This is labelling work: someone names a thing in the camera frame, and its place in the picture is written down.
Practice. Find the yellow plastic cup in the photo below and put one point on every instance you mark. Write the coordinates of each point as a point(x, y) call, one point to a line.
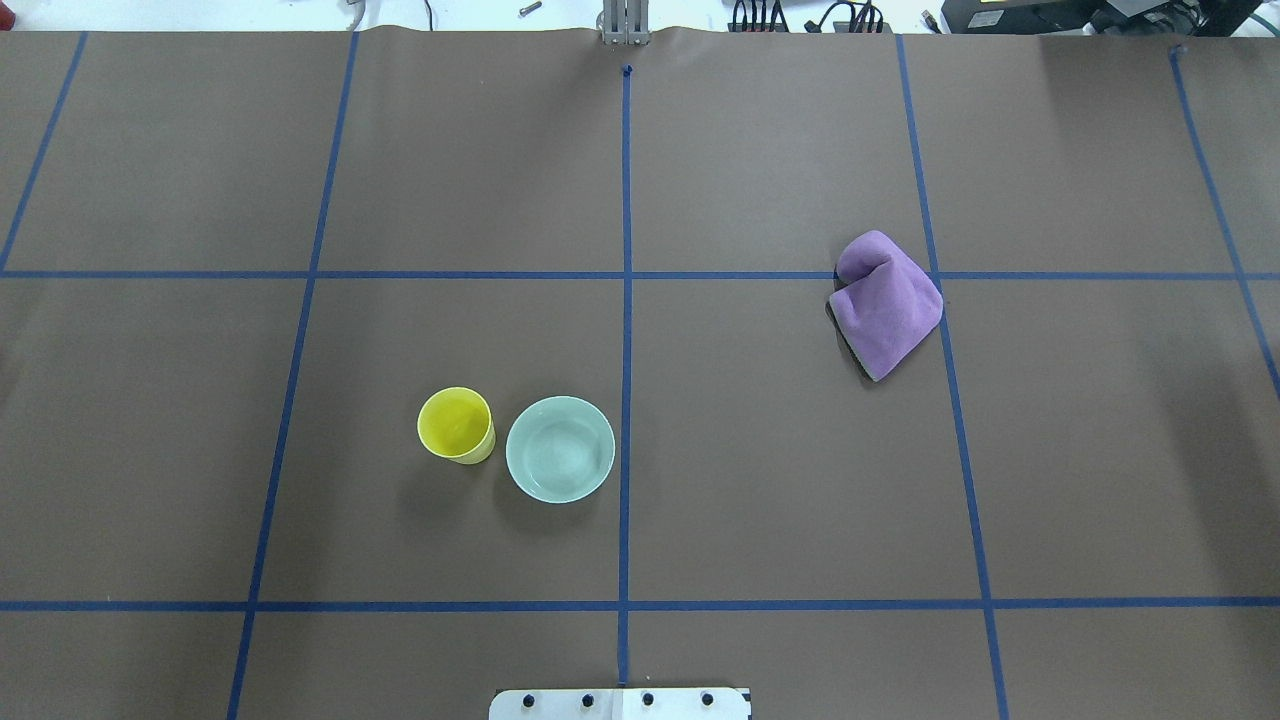
point(456, 423)

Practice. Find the purple microfiber cloth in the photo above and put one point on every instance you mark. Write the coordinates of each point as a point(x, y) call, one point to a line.
point(886, 304)

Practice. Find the light green ceramic bowl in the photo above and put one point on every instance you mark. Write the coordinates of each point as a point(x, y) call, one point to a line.
point(560, 449)

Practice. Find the silver aluminium frame post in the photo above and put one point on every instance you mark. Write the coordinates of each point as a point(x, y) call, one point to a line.
point(624, 23)

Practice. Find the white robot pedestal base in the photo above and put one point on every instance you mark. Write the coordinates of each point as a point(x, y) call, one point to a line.
point(623, 703)

